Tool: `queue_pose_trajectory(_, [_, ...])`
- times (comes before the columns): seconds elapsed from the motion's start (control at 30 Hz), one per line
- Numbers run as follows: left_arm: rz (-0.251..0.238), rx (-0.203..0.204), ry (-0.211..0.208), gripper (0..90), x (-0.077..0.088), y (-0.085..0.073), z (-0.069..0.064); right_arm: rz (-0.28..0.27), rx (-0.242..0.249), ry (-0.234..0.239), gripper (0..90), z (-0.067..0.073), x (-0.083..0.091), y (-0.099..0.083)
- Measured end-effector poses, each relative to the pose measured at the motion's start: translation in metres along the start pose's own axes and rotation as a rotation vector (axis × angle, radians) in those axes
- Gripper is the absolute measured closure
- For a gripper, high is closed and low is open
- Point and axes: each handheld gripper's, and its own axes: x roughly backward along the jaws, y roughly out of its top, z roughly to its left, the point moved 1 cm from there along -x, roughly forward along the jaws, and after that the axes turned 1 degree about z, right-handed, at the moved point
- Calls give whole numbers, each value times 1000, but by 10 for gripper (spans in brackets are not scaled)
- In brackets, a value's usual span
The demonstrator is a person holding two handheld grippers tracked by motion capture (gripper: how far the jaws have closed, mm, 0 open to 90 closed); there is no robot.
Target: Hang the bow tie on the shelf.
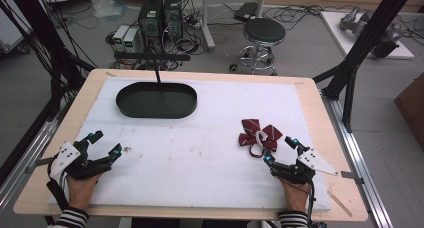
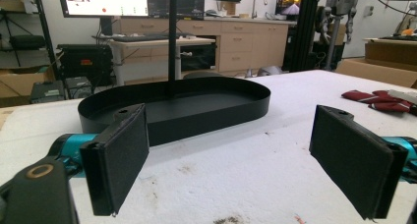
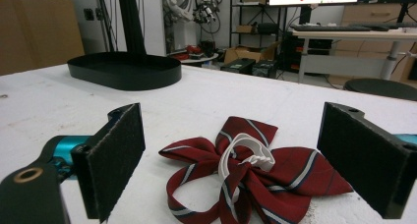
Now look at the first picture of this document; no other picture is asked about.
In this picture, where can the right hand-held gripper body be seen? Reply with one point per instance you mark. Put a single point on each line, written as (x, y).
(305, 166)

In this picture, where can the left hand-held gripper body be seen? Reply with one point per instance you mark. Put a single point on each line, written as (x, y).
(71, 161)

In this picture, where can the dark red striped bow tie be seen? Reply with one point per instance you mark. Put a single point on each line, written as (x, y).
(260, 136)

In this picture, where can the black oval tray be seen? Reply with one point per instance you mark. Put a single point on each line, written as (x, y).
(156, 99)

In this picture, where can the person's left hand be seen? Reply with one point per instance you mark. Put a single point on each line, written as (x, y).
(80, 191)

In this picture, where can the person's right hand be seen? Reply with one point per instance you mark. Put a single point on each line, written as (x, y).
(295, 196)

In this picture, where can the wooden stick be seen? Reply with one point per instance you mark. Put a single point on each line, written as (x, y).
(339, 203)

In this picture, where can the white foam mat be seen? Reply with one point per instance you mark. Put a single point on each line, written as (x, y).
(200, 148)

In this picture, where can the white power supply box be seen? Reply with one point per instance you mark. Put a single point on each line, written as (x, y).
(120, 34)
(131, 39)

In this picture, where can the black round stool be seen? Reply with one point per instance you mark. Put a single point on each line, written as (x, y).
(263, 38)

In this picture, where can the brown wooden cabinet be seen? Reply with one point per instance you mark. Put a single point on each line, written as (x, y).
(411, 104)

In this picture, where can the white floor board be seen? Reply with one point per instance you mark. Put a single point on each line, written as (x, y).
(360, 38)

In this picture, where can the black computer tower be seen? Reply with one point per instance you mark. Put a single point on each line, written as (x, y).
(173, 16)
(150, 19)

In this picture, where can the black flat box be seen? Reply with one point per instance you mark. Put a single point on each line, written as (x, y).
(246, 10)

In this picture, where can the grey desk leg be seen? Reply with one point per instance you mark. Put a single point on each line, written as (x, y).
(206, 21)

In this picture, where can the aluminium rail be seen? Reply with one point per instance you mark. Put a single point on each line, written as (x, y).
(360, 161)
(23, 161)

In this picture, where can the black camera stand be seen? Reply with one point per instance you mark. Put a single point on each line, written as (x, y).
(153, 58)

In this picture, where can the black metal frame leg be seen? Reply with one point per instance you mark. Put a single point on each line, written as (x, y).
(50, 44)
(363, 44)

